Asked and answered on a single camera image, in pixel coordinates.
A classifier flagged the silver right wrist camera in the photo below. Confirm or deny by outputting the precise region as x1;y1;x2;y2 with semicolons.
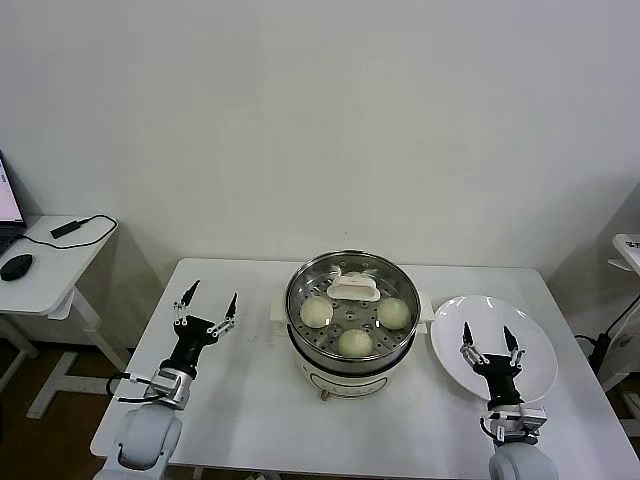
487;402;547;437

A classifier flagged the white desk with paper label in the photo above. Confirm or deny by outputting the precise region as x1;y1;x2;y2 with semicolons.
597;233;640;416

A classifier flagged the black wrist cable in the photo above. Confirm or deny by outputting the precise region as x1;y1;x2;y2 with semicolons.
479;417;503;446
106;370;161;404

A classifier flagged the black rectangular adapter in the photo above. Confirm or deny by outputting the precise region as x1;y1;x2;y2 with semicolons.
49;218;89;240

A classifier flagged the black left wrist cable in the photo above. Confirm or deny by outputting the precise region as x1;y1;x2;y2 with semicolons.
106;370;161;404

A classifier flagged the white steamed baozi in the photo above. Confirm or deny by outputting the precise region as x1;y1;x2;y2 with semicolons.
337;328;374;360
376;297;413;331
299;297;334;330

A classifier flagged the thin black adapter cable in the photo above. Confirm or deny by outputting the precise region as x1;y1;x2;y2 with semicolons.
14;214;120;249

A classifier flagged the white side desk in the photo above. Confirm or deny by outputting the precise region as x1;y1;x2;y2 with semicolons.
0;214;132;422

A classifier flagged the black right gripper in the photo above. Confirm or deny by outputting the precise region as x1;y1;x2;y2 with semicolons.
459;321;526;409

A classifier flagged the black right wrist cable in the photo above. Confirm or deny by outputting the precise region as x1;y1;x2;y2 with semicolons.
479;417;503;446

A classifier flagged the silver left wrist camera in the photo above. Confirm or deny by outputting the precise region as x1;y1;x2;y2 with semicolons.
144;367;195;410

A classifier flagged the black computer mouse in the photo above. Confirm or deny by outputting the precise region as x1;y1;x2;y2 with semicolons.
0;253;35;282

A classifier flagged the black laptop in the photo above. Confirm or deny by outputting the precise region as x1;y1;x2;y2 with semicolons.
0;148;27;254

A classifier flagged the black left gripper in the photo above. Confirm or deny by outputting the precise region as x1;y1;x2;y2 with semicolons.
167;279;239;374

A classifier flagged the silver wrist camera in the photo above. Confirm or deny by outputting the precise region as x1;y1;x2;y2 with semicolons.
487;402;547;437
144;367;195;410

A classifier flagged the glass lid with white handle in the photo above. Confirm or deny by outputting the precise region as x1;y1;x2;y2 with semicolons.
286;248;420;359

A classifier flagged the white electric cooker pot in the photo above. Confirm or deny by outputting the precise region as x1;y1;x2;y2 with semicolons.
269;289;434;404

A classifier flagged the white oval plate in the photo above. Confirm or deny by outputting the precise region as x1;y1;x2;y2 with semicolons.
430;294;559;404

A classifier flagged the black power plug and cable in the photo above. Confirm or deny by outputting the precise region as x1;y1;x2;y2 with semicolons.
571;297;640;372

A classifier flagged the perforated steel steamer basket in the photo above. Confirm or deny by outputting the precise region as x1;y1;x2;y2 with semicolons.
285;249;421;376

